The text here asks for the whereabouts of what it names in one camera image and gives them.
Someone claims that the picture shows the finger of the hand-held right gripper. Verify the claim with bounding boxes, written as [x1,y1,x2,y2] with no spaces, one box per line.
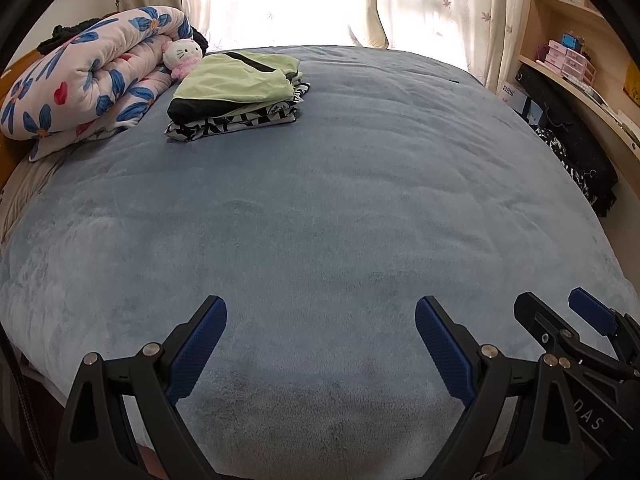
[568,287,635,358]
[513,291,583,367]

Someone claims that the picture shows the white cardboard box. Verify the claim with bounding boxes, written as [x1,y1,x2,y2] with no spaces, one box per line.
[499,81,532,112]

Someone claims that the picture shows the blue-grey bed blanket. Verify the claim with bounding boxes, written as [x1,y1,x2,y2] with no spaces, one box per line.
[0,45,640,466]

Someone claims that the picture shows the wooden shelf unit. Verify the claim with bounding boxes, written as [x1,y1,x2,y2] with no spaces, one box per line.
[495,0,640,221]

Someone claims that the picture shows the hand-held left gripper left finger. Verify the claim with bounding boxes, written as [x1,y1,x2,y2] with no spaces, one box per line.
[52,295,228,480]

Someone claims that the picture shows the leaf-print sheer curtain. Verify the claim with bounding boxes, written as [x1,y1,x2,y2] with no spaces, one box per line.
[182,0,537,95]

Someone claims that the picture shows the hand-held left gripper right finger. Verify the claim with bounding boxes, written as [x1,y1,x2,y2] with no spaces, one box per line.
[415,296,587,480]

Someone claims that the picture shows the black and white printed clothing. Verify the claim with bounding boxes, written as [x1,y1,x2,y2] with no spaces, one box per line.
[165,79,312,144]

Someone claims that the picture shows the papers on shelf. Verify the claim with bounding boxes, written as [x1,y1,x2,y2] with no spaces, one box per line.
[575,82,640,148]

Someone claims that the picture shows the pink drawer organiser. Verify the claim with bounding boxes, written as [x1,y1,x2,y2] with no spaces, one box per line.
[541,40,599,87]

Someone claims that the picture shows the floral quilt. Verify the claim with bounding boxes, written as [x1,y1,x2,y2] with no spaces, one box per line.
[0,6,208,162]

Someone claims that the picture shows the black and white patterned cloth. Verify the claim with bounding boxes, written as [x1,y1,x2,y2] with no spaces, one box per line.
[534,126,572,167]

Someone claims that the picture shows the black knitted cloth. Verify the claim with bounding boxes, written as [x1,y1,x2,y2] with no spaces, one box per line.
[37,16,208,57]

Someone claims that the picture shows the black bag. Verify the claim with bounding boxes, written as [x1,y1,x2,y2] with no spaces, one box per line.
[515,64,622,219]

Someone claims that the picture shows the white and pink plush toy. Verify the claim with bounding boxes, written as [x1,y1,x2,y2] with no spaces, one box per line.
[160,38,206,81]

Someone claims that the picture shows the green and black jacket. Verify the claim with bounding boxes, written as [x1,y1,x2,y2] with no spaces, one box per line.
[166,51,302,123]

